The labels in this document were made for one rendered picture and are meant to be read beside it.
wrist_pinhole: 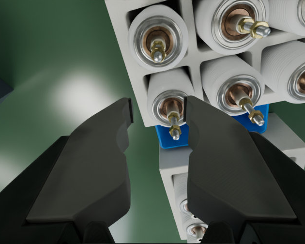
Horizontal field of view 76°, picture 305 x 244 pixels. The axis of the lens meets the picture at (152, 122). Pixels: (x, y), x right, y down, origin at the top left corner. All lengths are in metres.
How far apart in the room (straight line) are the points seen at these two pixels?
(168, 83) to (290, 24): 0.20
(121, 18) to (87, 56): 0.25
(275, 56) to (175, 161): 0.35
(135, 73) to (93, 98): 0.28
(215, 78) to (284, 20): 0.13
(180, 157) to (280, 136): 0.28
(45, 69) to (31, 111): 0.17
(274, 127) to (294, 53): 0.31
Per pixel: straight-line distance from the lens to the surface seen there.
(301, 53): 0.41
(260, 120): 0.30
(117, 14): 0.40
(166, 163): 0.58
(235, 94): 0.37
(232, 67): 0.37
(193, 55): 0.41
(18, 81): 0.75
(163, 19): 0.32
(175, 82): 0.36
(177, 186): 0.58
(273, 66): 0.43
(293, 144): 0.63
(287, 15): 0.38
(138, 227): 1.18
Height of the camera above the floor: 0.57
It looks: 57 degrees down
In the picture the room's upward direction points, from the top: 178 degrees counter-clockwise
